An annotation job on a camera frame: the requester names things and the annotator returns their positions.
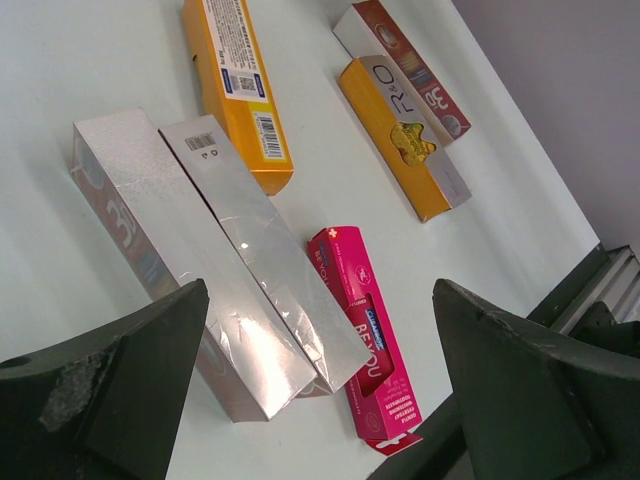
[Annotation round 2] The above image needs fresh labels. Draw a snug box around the pink toothpaste box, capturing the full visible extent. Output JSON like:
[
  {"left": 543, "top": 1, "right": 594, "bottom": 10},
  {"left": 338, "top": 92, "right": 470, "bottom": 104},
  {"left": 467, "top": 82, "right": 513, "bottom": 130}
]
[{"left": 308, "top": 226, "right": 422, "bottom": 457}]

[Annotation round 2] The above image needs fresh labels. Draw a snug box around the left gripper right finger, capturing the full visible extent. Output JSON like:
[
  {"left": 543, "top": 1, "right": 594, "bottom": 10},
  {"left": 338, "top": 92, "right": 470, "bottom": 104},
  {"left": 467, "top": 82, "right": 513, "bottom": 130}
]
[{"left": 433, "top": 279, "right": 639, "bottom": 479}]

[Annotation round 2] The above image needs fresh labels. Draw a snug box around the silver toothpaste box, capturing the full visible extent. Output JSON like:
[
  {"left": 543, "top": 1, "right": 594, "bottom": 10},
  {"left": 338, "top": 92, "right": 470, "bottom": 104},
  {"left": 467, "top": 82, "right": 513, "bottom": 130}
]
[
  {"left": 160, "top": 115, "right": 370, "bottom": 397},
  {"left": 70, "top": 109, "right": 316, "bottom": 422}
]

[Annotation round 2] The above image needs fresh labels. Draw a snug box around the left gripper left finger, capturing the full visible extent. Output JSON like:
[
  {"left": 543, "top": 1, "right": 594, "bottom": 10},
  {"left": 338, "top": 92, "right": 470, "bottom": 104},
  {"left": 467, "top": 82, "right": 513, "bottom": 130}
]
[{"left": 1, "top": 279, "right": 209, "bottom": 479}]

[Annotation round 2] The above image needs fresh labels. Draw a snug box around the gold R&O toothpaste box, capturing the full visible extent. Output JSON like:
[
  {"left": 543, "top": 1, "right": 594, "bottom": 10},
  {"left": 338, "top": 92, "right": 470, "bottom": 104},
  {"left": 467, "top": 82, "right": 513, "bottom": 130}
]
[{"left": 338, "top": 55, "right": 471, "bottom": 222}]

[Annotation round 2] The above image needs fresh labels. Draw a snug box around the orange toothpaste box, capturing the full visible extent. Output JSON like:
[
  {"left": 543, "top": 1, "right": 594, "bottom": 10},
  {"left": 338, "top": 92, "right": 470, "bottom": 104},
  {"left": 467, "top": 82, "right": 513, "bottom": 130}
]
[{"left": 182, "top": 0, "right": 294, "bottom": 196}]

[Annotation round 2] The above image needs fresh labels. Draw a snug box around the red 3D toothpaste box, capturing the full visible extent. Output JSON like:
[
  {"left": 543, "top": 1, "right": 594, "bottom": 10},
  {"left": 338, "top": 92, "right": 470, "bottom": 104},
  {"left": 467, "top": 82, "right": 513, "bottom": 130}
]
[{"left": 333, "top": 1, "right": 471, "bottom": 145}]

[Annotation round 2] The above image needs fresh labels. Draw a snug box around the right silver toothpaste box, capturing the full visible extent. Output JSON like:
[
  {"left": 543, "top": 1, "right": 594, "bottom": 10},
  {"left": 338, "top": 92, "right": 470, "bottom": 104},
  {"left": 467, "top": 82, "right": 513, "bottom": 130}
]
[{"left": 160, "top": 115, "right": 370, "bottom": 397}]

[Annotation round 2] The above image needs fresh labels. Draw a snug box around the left silver toothpaste box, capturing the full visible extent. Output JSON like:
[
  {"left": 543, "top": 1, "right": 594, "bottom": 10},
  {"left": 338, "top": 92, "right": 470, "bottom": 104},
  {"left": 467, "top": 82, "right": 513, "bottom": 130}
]
[{"left": 70, "top": 109, "right": 316, "bottom": 422}]

